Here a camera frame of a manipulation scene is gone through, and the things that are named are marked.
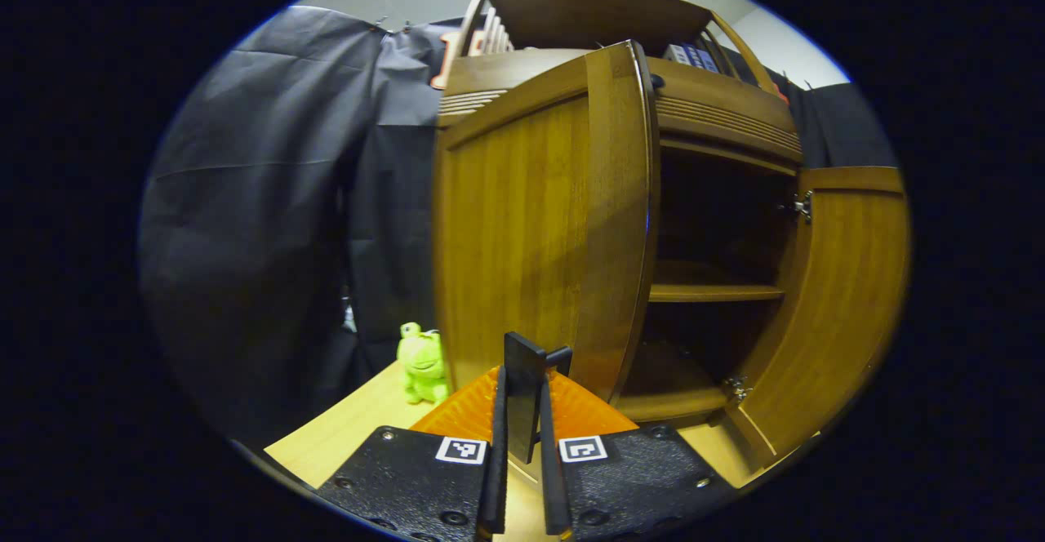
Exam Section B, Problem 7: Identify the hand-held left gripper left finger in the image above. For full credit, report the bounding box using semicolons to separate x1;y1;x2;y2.
314;365;509;542

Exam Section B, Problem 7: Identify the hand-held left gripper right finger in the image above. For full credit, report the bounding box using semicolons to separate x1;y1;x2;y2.
537;367;740;542

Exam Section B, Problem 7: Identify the black door handle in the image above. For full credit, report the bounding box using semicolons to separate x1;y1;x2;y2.
502;331;574;465

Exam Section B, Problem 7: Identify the wooden cabinet door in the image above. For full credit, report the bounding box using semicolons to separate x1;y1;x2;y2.
433;40;660;412
723;167;911;469

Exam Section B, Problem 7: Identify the wooden double-door shoe cabinet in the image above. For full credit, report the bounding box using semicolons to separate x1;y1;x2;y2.
433;0;911;490

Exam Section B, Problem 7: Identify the green frog toy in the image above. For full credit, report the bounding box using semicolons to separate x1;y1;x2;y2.
397;322;450;406

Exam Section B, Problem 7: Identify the wooden inner shelf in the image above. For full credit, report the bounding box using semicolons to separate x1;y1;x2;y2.
649;260;786;304

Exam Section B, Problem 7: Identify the black backdrop cloth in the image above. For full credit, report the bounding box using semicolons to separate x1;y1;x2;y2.
139;5;899;445

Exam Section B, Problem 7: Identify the wooden drawer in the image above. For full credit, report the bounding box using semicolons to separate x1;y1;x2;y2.
441;48;797;131

